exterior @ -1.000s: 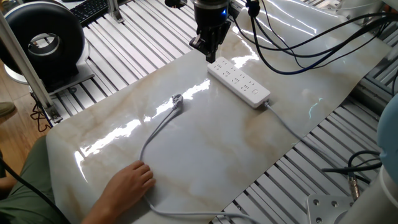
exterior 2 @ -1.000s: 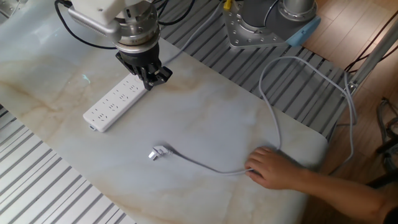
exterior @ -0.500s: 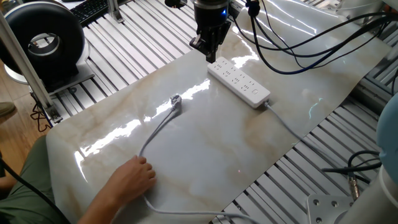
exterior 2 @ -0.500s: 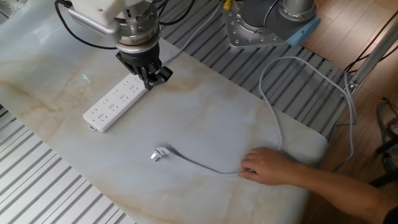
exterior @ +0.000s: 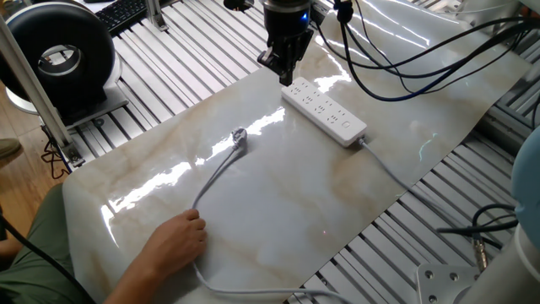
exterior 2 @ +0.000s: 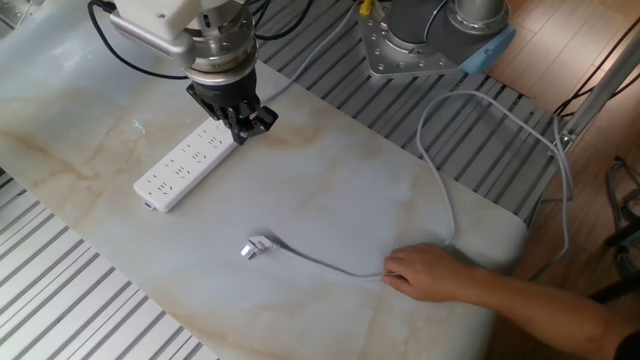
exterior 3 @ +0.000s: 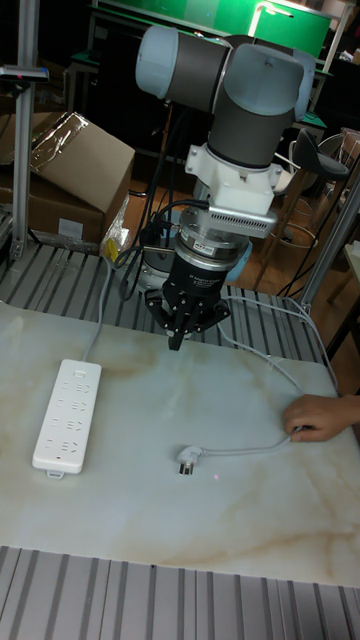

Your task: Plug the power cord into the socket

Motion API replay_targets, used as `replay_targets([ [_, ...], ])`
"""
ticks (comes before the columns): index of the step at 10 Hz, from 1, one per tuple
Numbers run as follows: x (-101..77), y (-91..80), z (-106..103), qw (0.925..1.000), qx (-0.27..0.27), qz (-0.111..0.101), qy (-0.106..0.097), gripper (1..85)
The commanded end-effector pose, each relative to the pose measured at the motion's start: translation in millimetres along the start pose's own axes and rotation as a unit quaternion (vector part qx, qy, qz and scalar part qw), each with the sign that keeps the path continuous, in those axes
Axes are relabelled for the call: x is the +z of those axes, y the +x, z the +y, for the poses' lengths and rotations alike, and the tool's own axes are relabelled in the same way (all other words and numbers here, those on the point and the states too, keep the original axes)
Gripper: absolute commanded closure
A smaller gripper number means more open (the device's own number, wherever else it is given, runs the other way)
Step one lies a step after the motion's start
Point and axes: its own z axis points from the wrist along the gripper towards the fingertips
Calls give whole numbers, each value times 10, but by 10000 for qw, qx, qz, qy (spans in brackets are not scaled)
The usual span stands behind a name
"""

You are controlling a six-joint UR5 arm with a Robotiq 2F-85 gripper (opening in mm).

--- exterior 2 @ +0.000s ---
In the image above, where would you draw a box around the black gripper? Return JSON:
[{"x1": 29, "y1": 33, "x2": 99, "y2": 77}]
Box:
[{"x1": 185, "y1": 67, "x2": 280, "y2": 147}]

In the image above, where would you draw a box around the white power strip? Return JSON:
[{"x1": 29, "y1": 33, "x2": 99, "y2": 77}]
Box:
[{"x1": 132, "y1": 117, "x2": 241, "y2": 214}]

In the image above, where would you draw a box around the grey power cord with plug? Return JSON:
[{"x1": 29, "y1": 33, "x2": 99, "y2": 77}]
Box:
[{"x1": 239, "y1": 88, "x2": 576, "y2": 281}]

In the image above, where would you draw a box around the person's right forearm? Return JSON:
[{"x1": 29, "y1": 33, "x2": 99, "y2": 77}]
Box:
[{"x1": 462, "y1": 264, "x2": 636, "y2": 360}]

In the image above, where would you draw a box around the person's right hand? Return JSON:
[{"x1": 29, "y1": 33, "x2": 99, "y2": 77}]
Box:
[{"x1": 382, "y1": 243, "x2": 477, "y2": 304}]

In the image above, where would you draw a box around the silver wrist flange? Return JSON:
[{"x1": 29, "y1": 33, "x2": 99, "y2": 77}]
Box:
[{"x1": 184, "y1": 0, "x2": 259, "y2": 87}]

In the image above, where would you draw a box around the glossy marble pattern mat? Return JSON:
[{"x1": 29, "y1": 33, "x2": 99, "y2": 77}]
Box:
[{"x1": 0, "y1": 0, "x2": 530, "y2": 360}]

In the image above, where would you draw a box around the black chair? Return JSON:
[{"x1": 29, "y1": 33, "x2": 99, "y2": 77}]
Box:
[{"x1": 574, "y1": 155, "x2": 640, "y2": 306}]

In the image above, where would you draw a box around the black shirt sleeve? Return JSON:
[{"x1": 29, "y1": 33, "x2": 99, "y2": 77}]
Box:
[{"x1": 612, "y1": 327, "x2": 640, "y2": 360}]

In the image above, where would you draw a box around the grey power strip cord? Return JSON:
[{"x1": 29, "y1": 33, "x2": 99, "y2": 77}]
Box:
[{"x1": 259, "y1": 2, "x2": 361, "y2": 106}]

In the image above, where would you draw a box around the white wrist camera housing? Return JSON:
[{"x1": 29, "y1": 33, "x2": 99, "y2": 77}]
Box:
[{"x1": 108, "y1": 0, "x2": 204, "y2": 60}]

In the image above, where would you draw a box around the black gripper cable bundle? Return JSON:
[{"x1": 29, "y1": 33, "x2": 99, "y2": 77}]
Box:
[{"x1": 87, "y1": 0, "x2": 316, "y2": 81}]

